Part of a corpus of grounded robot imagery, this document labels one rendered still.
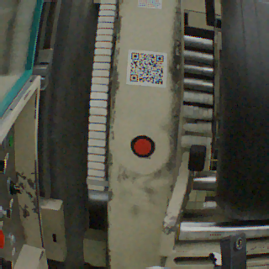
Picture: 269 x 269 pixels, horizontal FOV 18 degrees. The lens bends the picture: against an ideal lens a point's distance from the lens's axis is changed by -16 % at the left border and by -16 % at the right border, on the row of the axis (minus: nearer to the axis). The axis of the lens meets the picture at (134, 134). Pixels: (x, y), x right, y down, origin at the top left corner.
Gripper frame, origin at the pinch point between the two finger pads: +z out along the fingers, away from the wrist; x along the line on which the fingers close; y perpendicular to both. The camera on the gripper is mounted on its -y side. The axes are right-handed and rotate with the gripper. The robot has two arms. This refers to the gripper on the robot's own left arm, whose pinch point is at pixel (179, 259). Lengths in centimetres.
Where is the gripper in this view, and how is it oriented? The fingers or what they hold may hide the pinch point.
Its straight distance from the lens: 145.2
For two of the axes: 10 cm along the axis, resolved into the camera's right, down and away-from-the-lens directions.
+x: 7.8, -0.5, 6.3
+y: -1.6, 9.5, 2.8
